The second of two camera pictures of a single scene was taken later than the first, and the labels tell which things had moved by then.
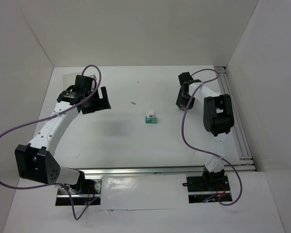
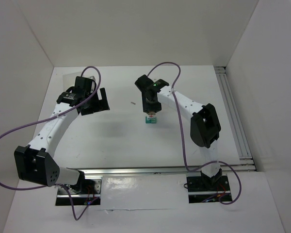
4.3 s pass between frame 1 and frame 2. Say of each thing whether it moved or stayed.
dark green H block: stayed
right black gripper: moved
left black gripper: stayed
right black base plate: stayed
